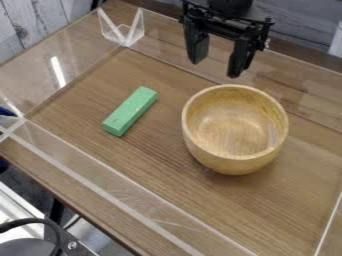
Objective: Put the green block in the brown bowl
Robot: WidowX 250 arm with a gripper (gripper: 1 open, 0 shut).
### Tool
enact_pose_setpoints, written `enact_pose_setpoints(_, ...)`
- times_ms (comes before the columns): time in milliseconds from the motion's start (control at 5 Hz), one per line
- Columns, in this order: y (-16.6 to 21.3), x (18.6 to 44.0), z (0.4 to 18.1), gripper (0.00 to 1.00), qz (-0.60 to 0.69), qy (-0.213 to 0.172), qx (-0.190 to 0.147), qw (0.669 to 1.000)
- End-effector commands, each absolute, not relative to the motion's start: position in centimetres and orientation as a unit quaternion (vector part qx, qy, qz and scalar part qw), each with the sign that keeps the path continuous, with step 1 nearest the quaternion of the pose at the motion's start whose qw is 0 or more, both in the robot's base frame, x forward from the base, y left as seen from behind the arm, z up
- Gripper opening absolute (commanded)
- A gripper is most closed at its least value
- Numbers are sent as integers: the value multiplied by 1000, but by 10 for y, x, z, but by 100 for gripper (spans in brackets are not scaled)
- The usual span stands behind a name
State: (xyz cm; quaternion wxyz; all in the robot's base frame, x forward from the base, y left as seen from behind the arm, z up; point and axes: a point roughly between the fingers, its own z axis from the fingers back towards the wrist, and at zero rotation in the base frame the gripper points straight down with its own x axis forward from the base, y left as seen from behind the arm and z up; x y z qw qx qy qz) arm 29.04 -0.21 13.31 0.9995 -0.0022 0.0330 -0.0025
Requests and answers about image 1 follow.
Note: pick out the light wooden bowl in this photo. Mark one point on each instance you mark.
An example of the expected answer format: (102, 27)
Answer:
(234, 127)

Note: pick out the green rectangular block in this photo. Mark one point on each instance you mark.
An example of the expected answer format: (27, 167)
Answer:
(130, 110)

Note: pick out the black table leg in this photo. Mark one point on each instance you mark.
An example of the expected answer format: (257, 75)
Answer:
(57, 211)

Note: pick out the black metal bracket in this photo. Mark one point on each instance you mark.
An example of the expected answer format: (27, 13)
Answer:
(71, 246)

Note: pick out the clear acrylic tray enclosure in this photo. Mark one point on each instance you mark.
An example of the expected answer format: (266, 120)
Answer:
(137, 184)

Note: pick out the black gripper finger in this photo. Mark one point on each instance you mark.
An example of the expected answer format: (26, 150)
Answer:
(241, 57)
(196, 45)

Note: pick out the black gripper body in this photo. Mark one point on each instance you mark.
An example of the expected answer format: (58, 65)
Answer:
(232, 19)

